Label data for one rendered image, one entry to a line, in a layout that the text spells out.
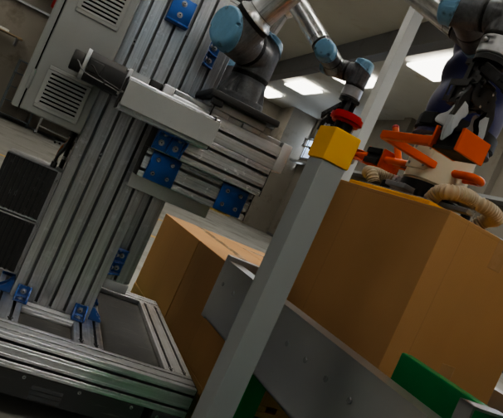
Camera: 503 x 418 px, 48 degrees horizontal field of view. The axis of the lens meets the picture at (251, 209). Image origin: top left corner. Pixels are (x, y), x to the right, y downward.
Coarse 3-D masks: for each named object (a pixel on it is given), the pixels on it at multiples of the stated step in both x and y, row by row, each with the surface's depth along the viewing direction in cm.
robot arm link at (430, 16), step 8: (408, 0) 148; (416, 0) 146; (424, 0) 144; (432, 0) 142; (440, 0) 142; (416, 8) 147; (424, 8) 144; (432, 8) 142; (424, 16) 146; (432, 16) 143; (440, 24) 142; (448, 32) 141; (456, 40) 140; (480, 40) 134; (464, 48) 139; (472, 48) 137; (472, 56) 141
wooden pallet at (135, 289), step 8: (136, 288) 293; (184, 360) 212; (192, 376) 201; (200, 392) 191; (192, 408) 192; (264, 408) 201; (272, 408) 206; (256, 416) 201; (264, 416) 202; (272, 416) 203; (280, 416) 205; (288, 416) 206
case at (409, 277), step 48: (336, 192) 162; (384, 192) 145; (336, 240) 154; (384, 240) 139; (432, 240) 126; (480, 240) 130; (336, 288) 147; (384, 288) 133; (432, 288) 127; (480, 288) 134; (336, 336) 140; (384, 336) 127; (432, 336) 130; (480, 336) 137; (480, 384) 141
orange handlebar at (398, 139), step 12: (384, 132) 142; (396, 132) 138; (396, 144) 145; (408, 144) 147; (420, 144) 132; (360, 156) 188; (420, 156) 149; (396, 168) 178; (468, 180) 147; (480, 180) 146
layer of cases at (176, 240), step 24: (168, 216) 292; (168, 240) 278; (192, 240) 252; (216, 240) 276; (144, 264) 297; (168, 264) 265; (192, 264) 241; (216, 264) 220; (144, 288) 282; (168, 288) 254; (192, 288) 231; (168, 312) 243; (192, 312) 222; (192, 336) 214; (216, 336) 197; (192, 360) 206; (216, 360) 191
